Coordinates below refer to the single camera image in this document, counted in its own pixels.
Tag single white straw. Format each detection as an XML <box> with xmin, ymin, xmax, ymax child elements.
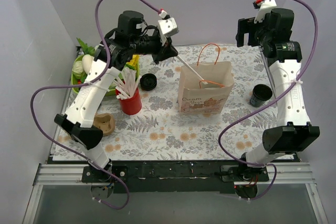
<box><xmin>176</xmin><ymin>55</ymin><xmax>208</xmax><ymax>84</ymax></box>

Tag stack of dark plastic cups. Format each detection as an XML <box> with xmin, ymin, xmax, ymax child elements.
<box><xmin>249</xmin><ymin>84</ymin><xmax>273</xmax><ymax>108</ymax></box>

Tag paper takeout bag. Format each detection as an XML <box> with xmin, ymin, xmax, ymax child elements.
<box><xmin>177</xmin><ymin>52</ymin><xmax>234</xmax><ymax>114</ymax></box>

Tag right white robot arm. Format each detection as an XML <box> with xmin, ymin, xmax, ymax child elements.
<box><xmin>236</xmin><ymin>8</ymin><xmax>320</xmax><ymax>181</ymax></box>

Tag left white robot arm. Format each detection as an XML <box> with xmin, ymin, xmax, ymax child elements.
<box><xmin>54</xmin><ymin>9</ymin><xmax>179</xmax><ymax>182</ymax></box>

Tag yellow toy leaf vegetable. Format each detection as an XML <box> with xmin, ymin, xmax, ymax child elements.
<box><xmin>125</xmin><ymin>55</ymin><xmax>140</xmax><ymax>70</ymax></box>

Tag red straw holder cup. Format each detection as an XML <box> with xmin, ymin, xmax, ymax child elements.
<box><xmin>118</xmin><ymin>88</ymin><xmax>142</xmax><ymax>115</ymax></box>

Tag white toy radish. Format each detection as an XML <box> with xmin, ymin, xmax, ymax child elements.
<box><xmin>81</xmin><ymin>54</ymin><xmax>93</xmax><ymax>74</ymax></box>

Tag green vegetable basket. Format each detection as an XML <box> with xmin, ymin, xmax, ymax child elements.
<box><xmin>71</xmin><ymin>50</ymin><xmax>140</xmax><ymax>99</ymax></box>

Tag floral table mat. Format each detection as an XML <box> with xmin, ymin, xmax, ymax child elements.
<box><xmin>52</xmin><ymin>44</ymin><xmax>297</xmax><ymax>161</ymax></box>

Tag green toy cabbage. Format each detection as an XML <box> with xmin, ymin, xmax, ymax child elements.
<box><xmin>72</xmin><ymin>60</ymin><xmax>85</xmax><ymax>79</ymax></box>

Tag brown cardboard cup carrier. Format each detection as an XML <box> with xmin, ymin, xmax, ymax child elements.
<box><xmin>93</xmin><ymin>113</ymin><xmax>116</xmax><ymax>136</ymax></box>

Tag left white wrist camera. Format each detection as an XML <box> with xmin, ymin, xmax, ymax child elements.
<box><xmin>157</xmin><ymin>17</ymin><xmax>179</xmax><ymax>46</ymax></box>

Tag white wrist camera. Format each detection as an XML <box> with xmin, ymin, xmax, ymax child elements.
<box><xmin>253</xmin><ymin>0</ymin><xmax>277</xmax><ymax>24</ymax></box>
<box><xmin>157</xmin><ymin>17</ymin><xmax>179</xmax><ymax>46</ymax></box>

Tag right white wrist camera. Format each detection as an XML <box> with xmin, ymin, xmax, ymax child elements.
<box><xmin>253</xmin><ymin>0</ymin><xmax>277</xmax><ymax>24</ymax></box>

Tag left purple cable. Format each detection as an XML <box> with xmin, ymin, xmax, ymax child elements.
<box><xmin>29</xmin><ymin>0</ymin><xmax>169</xmax><ymax>210</ymax></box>

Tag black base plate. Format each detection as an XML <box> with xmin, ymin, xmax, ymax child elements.
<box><xmin>81</xmin><ymin>159</ymin><xmax>269</xmax><ymax>195</ymax></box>

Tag aluminium rail frame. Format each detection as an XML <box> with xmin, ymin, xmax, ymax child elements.
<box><xmin>24</xmin><ymin>160</ymin><xmax>328</xmax><ymax>223</ymax></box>

